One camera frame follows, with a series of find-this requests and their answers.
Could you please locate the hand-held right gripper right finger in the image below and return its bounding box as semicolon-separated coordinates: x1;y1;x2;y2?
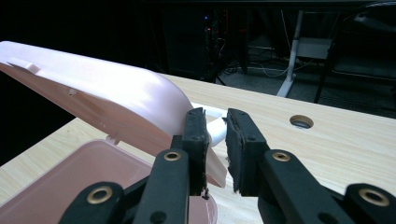
224;107;356;224

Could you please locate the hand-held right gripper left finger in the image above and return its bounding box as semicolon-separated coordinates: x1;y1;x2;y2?
134;106;210;224

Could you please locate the pink storage box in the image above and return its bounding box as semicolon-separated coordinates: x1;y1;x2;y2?
0;40;229;224

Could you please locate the white desk leg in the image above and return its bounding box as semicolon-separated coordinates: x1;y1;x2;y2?
276;10;304;98

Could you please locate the black computer tower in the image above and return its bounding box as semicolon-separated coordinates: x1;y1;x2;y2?
162;8;219;80

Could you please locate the black chair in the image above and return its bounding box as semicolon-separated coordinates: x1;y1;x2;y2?
313;8;396;105

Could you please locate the white floor cable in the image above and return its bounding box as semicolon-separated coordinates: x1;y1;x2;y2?
247;58;316;78

